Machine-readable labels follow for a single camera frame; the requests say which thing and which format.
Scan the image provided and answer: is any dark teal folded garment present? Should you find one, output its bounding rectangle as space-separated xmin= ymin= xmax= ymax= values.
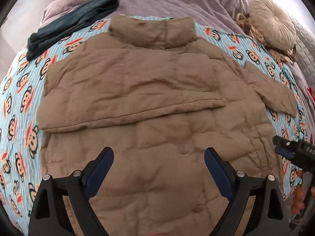
xmin=26 ymin=0 xmax=119 ymax=61

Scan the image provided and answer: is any orange gloved right hand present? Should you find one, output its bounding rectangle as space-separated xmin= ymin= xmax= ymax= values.
xmin=290 ymin=170 xmax=314 ymax=215

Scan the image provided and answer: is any beige round pleated pillow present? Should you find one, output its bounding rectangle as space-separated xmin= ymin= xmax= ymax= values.
xmin=248 ymin=0 xmax=297 ymax=51

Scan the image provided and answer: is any grey quilted bedspread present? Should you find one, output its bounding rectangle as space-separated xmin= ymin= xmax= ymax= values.
xmin=289 ymin=16 xmax=315 ymax=91

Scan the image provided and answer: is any purple fleece blanket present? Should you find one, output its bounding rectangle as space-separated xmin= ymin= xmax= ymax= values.
xmin=39 ymin=0 xmax=315 ymax=121

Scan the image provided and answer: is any brown quilted puffer jacket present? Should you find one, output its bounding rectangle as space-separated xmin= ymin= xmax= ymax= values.
xmin=37 ymin=16 xmax=297 ymax=235

